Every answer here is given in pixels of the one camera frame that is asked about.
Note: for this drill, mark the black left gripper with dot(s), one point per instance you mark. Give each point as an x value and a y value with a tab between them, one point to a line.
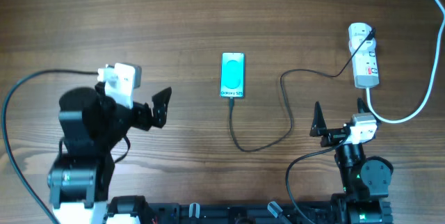
143	119

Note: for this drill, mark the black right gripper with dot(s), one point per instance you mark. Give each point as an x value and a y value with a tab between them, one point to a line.
319	129

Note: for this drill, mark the Galaxy S25 smartphone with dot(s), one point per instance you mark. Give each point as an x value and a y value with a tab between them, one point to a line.
232	74

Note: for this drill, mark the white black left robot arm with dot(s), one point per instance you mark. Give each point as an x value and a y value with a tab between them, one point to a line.
93	123

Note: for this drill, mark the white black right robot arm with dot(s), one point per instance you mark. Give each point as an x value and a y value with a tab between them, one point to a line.
365	180

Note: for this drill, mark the white plug adapter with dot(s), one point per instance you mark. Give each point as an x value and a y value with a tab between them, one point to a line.
359	43

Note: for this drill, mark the white power strip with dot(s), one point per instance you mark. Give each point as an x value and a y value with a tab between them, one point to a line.
365	65

